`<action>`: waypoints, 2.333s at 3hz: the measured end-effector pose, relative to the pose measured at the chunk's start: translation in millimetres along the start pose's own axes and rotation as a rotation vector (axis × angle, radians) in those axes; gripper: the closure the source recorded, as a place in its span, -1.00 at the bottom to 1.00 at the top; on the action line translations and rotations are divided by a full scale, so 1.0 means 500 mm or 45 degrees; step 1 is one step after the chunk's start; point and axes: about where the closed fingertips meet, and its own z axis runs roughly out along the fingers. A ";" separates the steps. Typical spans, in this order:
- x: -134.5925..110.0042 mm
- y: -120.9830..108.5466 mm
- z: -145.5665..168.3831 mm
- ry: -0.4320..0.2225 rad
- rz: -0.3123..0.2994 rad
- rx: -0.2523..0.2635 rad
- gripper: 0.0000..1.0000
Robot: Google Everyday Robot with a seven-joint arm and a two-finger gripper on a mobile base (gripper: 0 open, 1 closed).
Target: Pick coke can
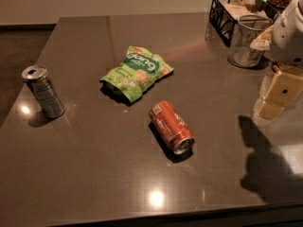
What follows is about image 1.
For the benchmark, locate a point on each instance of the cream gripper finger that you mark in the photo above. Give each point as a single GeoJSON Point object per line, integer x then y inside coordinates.
{"type": "Point", "coordinates": [278, 91]}

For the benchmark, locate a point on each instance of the orange soda can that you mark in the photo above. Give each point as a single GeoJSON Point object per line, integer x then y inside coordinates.
{"type": "Point", "coordinates": [172, 128]}

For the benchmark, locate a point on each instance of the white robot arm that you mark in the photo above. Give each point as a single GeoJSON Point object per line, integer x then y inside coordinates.
{"type": "Point", "coordinates": [287, 38]}

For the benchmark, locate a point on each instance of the silver energy drink can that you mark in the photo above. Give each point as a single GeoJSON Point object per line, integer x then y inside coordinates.
{"type": "Point", "coordinates": [40, 84]}

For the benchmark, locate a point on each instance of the clear glass jar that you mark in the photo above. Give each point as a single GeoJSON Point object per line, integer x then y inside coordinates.
{"type": "Point", "coordinates": [241, 54]}

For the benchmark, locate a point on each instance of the green chip bag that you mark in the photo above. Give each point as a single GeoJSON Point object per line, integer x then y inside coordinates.
{"type": "Point", "coordinates": [137, 73]}

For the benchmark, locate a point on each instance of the black wire basket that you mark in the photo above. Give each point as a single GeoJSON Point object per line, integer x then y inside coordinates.
{"type": "Point", "coordinates": [224, 15]}

